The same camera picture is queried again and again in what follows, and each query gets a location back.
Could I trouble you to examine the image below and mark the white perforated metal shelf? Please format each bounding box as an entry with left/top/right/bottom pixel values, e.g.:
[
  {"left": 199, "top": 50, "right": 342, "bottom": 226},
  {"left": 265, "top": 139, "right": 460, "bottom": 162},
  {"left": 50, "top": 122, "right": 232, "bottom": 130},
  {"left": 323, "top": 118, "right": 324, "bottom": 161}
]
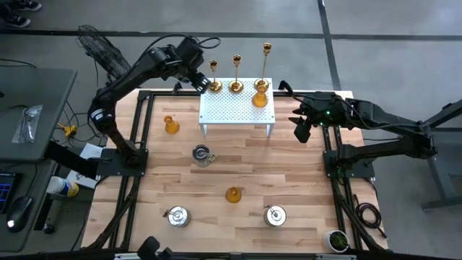
[{"left": 199, "top": 77, "right": 276, "bottom": 138}]

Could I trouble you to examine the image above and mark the black rounded device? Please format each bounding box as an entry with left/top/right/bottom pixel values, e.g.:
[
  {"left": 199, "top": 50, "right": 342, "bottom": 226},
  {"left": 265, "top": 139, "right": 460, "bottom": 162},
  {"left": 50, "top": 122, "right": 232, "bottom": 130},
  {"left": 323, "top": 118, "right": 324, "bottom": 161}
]
[{"left": 136, "top": 235, "right": 174, "bottom": 260}]

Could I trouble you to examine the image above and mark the black computer mouse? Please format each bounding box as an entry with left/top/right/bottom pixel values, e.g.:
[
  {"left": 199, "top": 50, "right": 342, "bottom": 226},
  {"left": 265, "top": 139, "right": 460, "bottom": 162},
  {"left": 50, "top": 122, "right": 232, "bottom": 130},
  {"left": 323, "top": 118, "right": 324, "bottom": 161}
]
[{"left": 5, "top": 195, "right": 34, "bottom": 234}]

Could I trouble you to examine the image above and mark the medium gold candlestick holder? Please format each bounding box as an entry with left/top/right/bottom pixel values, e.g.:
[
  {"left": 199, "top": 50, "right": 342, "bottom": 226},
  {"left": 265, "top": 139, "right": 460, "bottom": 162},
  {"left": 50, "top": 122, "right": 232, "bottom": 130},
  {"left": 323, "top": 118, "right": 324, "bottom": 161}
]
[{"left": 228, "top": 54, "right": 245, "bottom": 95}]

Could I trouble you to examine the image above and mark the white printed paper sheet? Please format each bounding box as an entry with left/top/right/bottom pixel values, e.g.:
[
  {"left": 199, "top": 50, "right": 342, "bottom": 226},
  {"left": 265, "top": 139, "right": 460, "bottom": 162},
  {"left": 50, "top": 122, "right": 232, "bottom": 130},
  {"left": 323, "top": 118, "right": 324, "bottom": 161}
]
[{"left": 66, "top": 169, "right": 100, "bottom": 190}]

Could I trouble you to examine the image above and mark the amber ribbed glass candle holder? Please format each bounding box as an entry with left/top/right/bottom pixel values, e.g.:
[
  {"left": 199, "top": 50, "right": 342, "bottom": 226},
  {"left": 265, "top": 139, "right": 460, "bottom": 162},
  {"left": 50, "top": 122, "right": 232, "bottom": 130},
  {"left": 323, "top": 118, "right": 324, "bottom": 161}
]
[
  {"left": 163, "top": 115, "right": 180, "bottom": 135},
  {"left": 251, "top": 85, "right": 270, "bottom": 109},
  {"left": 225, "top": 186, "right": 243, "bottom": 204}
]

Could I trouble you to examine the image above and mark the white bottle with yellow label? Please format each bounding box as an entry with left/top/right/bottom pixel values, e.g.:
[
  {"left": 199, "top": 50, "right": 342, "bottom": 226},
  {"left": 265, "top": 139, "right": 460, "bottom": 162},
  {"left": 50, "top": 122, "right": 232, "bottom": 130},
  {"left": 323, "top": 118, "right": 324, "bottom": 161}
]
[{"left": 45, "top": 175, "right": 80, "bottom": 199}]

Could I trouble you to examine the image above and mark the short gold candlestick holder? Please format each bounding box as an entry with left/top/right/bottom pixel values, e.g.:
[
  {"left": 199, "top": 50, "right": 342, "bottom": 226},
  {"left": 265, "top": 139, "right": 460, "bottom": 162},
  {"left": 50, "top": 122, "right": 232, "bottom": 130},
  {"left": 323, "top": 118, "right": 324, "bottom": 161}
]
[{"left": 208, "top": 59, "right": 224, "bottom": 94}]

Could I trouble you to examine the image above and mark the black aluminium table frame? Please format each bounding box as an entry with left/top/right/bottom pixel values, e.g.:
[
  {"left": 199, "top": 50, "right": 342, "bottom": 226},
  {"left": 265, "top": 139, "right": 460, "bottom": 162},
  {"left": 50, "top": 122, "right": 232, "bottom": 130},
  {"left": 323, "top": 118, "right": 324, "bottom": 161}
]
[{"left": 82, "top": 89, "right": 387, "bottom": 254}]

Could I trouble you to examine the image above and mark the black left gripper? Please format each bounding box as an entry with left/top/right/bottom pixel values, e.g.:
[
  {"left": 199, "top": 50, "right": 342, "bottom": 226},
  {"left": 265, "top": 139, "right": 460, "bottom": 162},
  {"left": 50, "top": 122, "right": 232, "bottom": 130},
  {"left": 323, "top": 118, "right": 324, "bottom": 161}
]
[{"left": 175, "top": 35, "right": 212, "bottom": 94}]

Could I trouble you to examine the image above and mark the clear plastic bag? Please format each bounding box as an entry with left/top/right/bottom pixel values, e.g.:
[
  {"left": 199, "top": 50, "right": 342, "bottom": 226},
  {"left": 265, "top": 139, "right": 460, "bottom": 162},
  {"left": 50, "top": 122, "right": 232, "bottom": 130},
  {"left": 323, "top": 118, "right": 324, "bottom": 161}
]
[{"left": 11, "top": 104, "right": 43, "bottom": 144}]

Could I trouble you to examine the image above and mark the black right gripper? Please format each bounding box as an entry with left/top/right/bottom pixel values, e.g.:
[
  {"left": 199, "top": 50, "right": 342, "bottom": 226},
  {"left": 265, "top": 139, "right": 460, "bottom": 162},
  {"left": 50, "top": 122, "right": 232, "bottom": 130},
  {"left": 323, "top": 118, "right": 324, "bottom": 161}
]
[{"left": 291, "top": 92, "right": 347, "bottom": 144}]

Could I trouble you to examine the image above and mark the yellow plug connector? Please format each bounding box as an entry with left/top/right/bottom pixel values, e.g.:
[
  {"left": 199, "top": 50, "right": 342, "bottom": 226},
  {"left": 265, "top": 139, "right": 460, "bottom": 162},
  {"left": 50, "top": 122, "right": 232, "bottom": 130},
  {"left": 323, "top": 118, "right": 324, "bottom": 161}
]
[{"left": 57, "top": 122, "right": 79, "bottom": 139}]

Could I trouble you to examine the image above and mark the grey desk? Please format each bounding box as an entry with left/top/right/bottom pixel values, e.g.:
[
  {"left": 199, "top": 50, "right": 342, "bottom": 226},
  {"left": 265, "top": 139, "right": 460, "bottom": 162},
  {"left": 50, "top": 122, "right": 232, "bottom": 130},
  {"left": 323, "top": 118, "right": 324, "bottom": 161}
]
[{"left": 0, "top": 66, "right": 79, "bottom": 254}]

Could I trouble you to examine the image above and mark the tall gold candlestick holder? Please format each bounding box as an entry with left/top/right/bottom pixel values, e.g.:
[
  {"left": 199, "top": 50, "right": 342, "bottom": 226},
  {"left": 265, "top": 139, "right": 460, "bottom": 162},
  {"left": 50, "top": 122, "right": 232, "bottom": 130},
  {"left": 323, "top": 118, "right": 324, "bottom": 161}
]
[{"left": 253, "top": 42, "right": 272, "bottom": 92}]

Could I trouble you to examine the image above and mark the white pot with succulent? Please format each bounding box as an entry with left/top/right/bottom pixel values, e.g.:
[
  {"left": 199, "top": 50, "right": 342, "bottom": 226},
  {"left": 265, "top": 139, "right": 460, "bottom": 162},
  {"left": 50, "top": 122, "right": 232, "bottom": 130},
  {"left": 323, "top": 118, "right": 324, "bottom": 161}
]
[{"left": 322, "top": 230, "right": 350, "bottom": 254}]

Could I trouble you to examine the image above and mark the backlit keyboard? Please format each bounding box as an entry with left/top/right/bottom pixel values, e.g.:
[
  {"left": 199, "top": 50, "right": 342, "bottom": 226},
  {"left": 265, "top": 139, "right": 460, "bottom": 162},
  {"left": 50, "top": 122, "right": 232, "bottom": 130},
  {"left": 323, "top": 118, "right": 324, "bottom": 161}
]
[{"left": 0, "top": 172, "right": 17, "bottom": 214}]

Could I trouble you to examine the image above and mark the black floor fan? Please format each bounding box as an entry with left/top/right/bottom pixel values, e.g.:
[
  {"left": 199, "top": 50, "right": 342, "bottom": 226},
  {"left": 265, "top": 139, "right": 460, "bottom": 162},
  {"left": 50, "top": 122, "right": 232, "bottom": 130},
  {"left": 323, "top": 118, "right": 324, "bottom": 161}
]
[{"left": 74, "top": 24, "right": 142, "bottom": 94}]

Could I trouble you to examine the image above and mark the coiled black cable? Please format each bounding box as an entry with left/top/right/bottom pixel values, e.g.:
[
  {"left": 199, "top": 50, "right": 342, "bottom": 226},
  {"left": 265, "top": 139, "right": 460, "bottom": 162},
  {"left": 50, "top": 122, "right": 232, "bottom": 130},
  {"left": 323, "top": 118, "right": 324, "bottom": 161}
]
[{"left": 352, "top": 193, "right": 388, "bottom": 239}]

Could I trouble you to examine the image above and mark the black metal stand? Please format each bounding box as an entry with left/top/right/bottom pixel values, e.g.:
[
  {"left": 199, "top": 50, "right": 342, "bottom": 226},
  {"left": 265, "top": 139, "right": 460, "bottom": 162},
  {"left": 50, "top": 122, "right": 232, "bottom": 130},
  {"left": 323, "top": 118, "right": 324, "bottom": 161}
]
[{"left": 398, "top": 99, "right": 462, "bottom": 212}]

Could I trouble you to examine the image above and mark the person's shoe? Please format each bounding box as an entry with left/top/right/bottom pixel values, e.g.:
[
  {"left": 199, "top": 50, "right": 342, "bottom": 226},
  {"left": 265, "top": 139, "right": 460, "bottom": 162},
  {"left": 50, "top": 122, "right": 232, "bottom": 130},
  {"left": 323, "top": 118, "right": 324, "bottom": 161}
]
[
  {"left": 10, "top": 0, "right": 43, "bottom": 14},
  {"left": 0, "top": 14, "right": 30, "bottom": 30}
]

